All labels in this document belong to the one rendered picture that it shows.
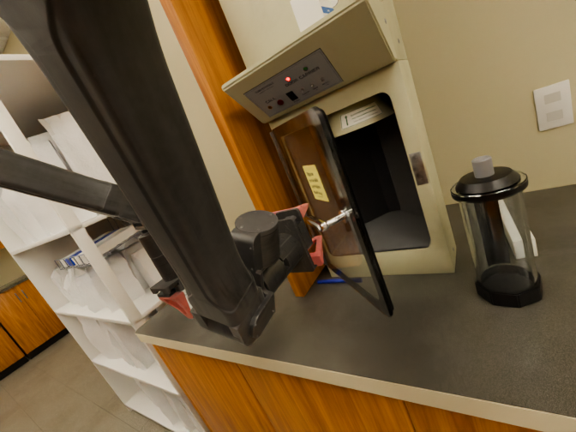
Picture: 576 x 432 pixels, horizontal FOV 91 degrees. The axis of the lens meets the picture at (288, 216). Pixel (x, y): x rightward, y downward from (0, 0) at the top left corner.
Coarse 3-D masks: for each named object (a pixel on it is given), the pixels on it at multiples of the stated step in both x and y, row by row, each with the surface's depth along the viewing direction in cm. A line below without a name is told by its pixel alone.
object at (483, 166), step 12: (480, 156) 48; (480, 168) 46; (492, 168) 46; (504, 168) 47; (468, 180) 48; (480, 180) 46; (492, 180) 44; (504, 180) 44; (516, 180) 44; (468, 192) 47; (480, 192) 45
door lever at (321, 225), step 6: (306, 216) 56; (312, 216) 55; (336, 216) 50; (342, 216) 50; (306, 222) 56; (312, 222) 52; (318, 222) 50; (324, 222) 49; (330, 222) 49; (336, 222) 49; (318, 228) 49; (324, 228) 49
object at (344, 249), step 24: (288, 120) 55; (312, 120) 44; (288, 144) 61; (312, 144) 48; (288, 168) 70; (336, 168) 44; (312, 192) 61; (336, 192) 48; (336, 240) 61; (360, 240) 48; (336, 264) 69; (360, 264) 53; (360, 288) 60; (384, 288) 50; (384, 312) 53
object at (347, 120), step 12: (372, 96) 63; (348, 108) 63; (360, 108) 62; (372, 108) 62; (384, 108) 63; (336, 120) 65; (348, 120) 63; (360, 120) 62; (372, 120) 62; (336, 132) 65; (348, 132) 63
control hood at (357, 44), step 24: (360, 0) 41; (336, 24) 45; (360, 24) 44; (384, 24) 47; (288, 48) 49; (312, 48) 49; (336, 48) 48; (360, 48) 48; (384, 48) 48; (264, 72) 54; (360, 72) 53; (240, 96) 61; (264, 120) 67
